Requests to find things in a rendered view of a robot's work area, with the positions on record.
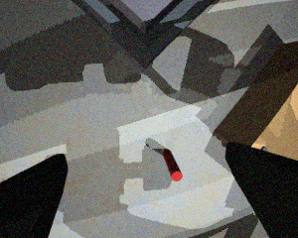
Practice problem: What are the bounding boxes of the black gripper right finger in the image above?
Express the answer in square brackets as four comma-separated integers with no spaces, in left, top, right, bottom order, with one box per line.
[224,142,298,238]

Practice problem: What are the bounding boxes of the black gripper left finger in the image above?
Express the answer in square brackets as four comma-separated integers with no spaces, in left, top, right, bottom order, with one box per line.
[0,154,69,238]

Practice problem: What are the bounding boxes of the red peg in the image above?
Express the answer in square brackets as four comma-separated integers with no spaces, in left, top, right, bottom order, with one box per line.
[162,150,182,182]

